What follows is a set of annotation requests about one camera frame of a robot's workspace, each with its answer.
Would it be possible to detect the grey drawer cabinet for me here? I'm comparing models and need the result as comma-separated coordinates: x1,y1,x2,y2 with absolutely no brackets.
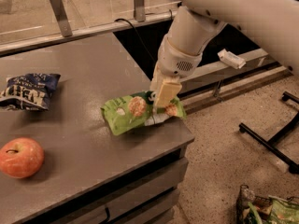
24,148,188,224

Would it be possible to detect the wire basket with snacks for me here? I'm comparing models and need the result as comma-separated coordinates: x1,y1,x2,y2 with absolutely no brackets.
235,185,299,224

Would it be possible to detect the metal bracket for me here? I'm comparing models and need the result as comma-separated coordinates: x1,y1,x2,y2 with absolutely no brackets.
50,0,73,37
134,0,146,22

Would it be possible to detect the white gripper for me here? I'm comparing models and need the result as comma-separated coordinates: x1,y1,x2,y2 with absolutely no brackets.
149,35,202,108

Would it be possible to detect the red apple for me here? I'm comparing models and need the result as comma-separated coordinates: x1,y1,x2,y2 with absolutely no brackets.
0,137,44,178

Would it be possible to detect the small white box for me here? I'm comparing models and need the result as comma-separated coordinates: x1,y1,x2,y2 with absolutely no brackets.
218,49,246,69

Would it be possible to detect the left metal bracket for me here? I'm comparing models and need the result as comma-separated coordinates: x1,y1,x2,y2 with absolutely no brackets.
50,0,73,37

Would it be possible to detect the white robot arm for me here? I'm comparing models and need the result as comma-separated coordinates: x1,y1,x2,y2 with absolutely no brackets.
150,0,299,107

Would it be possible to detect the black stand base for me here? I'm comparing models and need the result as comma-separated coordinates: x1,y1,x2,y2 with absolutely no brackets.
238,91,299,175

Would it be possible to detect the blue chip bag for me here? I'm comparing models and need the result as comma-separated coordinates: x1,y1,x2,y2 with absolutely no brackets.
0,73,61,111

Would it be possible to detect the green rice chip bag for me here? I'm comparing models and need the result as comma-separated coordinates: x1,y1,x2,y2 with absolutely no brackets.
101,91,186,135

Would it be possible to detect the green snack bag in basket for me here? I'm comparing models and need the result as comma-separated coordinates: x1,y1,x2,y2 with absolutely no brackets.
267,198,299,224

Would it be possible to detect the black cable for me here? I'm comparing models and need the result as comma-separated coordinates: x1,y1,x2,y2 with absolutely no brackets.
114,9,174,63

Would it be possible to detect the middle metal bracket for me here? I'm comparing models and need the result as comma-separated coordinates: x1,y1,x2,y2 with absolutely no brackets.
134,0,146,22

